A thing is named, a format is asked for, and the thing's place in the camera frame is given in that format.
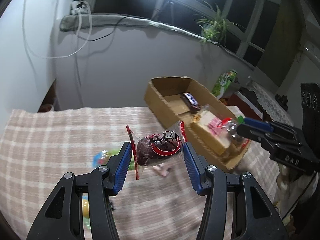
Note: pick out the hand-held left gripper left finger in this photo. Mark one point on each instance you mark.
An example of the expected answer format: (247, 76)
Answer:
(122, 170)

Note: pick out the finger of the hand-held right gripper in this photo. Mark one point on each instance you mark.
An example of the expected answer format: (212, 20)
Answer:
(252, 132)
(257, 124)

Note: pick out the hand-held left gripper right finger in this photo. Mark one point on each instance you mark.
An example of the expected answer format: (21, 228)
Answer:
(192, 170)

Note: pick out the red-edged clear cake packet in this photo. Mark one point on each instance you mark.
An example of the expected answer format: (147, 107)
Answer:
(155, 147)

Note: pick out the sliced bread packet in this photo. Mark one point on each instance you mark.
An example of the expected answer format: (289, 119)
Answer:
(207, 130)

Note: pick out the dark chocolate bar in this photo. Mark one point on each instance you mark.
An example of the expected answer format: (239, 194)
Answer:
(191, 101)

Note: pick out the cardboard box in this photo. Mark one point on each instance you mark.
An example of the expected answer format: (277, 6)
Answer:
(155, 97)

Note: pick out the white lace cloth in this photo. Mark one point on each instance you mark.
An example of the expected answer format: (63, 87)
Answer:
(265, 100)

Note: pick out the small colourful candy packet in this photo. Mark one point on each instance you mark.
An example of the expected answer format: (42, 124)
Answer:
(100, 157)

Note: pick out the red storage box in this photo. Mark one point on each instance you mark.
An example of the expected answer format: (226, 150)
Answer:
(243, 100)

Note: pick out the small pink candy packet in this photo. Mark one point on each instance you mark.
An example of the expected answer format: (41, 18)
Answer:
(162, 170)

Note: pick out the black object on lace cloth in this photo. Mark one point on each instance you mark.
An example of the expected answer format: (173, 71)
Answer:
(281, 100)

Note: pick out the yellow green snack packet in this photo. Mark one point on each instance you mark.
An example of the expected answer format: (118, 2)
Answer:
(85, 205)

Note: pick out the green chip canister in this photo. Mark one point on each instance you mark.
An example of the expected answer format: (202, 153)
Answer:
(223, 82)

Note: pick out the plaid tablecloth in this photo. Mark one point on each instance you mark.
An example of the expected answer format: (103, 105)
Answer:
(62, 142)

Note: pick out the potted spider plant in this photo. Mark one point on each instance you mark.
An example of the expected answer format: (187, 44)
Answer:
(212, 27)

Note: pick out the black tripod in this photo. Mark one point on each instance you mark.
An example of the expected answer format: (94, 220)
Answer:
(170, 2)

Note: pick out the white-framed window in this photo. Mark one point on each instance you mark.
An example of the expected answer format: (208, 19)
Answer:
(125, 0)

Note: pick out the white power strip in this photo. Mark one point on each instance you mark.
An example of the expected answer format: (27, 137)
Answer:
(75, 6)

